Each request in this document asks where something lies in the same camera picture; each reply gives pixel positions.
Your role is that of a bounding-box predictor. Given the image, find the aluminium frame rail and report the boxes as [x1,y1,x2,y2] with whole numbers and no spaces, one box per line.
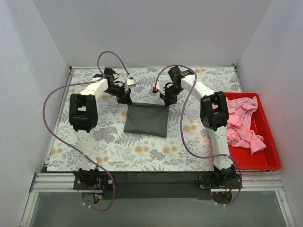
[20,172,82,227]

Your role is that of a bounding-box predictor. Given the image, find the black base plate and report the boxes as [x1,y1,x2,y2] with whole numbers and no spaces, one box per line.
[73,170,240,200]

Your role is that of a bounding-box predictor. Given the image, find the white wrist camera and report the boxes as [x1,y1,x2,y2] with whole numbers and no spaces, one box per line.
[125,77,136,91]
[152,86,165,95]

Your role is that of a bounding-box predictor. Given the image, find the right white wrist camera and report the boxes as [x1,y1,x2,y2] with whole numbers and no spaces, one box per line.
[152,86,165,95]

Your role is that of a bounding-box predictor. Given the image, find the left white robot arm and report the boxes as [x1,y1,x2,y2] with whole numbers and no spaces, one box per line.
[69,68,136,189]

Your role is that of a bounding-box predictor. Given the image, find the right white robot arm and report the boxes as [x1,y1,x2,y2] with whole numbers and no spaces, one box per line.
[156,65,236,188]

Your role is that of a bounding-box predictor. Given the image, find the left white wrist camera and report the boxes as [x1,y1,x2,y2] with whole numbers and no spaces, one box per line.
[125,77,136,91]

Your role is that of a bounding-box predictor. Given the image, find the dark grey t shirt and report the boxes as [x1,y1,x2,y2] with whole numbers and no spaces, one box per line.
[124,103,169,138]

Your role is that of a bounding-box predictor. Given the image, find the floral table mat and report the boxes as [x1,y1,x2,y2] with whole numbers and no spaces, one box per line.
[47,67,241,171]

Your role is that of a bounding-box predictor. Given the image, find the pink t shirt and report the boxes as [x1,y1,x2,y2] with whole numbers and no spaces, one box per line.
[226,96,267,155]

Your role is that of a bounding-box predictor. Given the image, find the red plastic bin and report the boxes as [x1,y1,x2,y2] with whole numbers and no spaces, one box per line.
[225,92,281,170]

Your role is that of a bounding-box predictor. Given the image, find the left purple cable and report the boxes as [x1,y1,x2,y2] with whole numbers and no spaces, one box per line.
[44,50,133,212]

